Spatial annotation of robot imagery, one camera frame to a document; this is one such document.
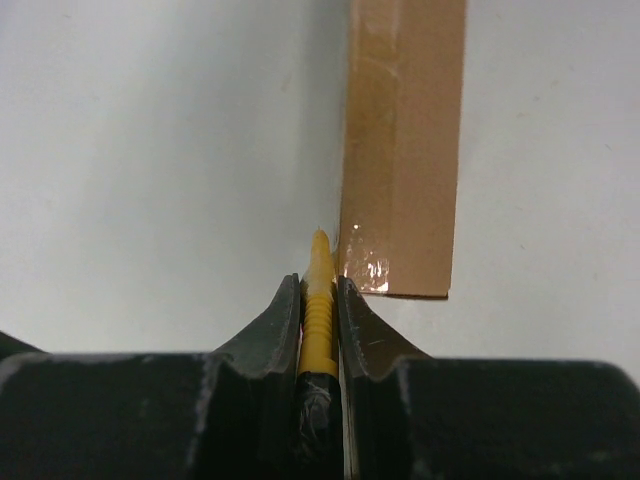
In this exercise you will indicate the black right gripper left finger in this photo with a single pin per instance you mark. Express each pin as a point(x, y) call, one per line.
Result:
point(194, 415)

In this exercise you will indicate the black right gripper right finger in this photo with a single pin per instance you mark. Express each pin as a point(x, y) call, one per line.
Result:
point(414, 416)

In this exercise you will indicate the brown cardboard express box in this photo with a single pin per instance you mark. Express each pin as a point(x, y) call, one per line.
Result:
point(400, 170)

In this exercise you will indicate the yellow utility knife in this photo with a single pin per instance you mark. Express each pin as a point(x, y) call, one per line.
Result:
point(317, 439)

